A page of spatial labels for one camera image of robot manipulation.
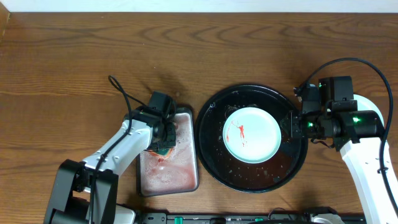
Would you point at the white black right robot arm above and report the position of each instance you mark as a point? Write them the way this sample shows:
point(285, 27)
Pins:
point(365, 153)

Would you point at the pale green plate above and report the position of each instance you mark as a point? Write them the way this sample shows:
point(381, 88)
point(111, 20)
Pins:
point(252, 135)
point(364, 104)

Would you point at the round black tray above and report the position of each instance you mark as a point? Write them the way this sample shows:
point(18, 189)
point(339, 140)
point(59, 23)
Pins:
point(222, 165)

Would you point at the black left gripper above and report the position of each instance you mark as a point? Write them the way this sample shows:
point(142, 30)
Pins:
point(165, 144)

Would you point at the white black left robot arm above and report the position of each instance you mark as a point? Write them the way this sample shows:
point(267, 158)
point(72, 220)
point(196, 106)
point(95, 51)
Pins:
point(86, 191)

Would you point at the green yellow sponge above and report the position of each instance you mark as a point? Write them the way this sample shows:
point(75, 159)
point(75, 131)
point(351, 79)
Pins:
point(162, 153)

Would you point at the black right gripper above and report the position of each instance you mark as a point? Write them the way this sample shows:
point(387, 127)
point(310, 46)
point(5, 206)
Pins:
point(291, 130)

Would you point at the rectangular black soapy water tray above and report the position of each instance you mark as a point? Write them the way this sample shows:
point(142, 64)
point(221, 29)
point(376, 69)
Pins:
point(173, 172)

